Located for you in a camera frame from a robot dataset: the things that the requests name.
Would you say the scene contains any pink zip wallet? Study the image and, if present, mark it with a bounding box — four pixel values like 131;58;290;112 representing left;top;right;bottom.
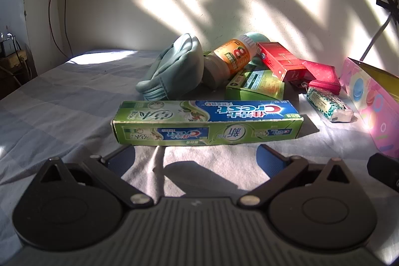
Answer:
290;60;342;96

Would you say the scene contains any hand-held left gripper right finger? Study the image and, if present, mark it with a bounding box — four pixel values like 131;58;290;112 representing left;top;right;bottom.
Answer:
238;144;353;209

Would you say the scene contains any grey flat cable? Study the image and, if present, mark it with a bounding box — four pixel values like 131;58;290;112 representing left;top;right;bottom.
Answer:
360;15;393;62

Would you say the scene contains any small green box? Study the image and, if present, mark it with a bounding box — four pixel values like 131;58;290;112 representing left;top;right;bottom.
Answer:
225;63;286;101

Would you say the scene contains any yellowed power strip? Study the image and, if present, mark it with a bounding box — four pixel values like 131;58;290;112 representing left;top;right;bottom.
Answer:
0;49;29;70

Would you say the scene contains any patterned tissue pack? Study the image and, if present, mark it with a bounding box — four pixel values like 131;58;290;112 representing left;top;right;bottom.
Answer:
305;87;355;123

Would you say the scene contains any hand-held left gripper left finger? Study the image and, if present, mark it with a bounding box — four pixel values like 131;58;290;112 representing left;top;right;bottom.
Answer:
40;144;154;209

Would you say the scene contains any green toothpaste box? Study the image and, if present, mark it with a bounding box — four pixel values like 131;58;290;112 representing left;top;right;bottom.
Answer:
111;100;304;146

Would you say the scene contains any pink biscuit tin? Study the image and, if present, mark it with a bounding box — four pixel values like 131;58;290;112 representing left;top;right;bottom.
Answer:
339;57;399;159

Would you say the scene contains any orange label pill bottle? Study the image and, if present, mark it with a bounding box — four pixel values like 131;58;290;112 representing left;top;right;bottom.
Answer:
203;36;258;88

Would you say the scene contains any thin dark wall cable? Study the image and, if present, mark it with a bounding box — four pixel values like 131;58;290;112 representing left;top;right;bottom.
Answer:
46;0;73;58

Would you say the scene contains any teal plush toy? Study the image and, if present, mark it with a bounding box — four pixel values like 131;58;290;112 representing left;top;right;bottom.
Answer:
136;32;270;101

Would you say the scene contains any red box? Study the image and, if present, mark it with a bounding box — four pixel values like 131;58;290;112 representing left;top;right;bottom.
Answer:
256;42;308;82

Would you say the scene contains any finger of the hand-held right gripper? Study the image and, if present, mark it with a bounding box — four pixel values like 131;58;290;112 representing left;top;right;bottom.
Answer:
367;153;399;189

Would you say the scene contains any white charger plug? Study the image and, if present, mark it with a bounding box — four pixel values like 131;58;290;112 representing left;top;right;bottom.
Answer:
0;32;18;57

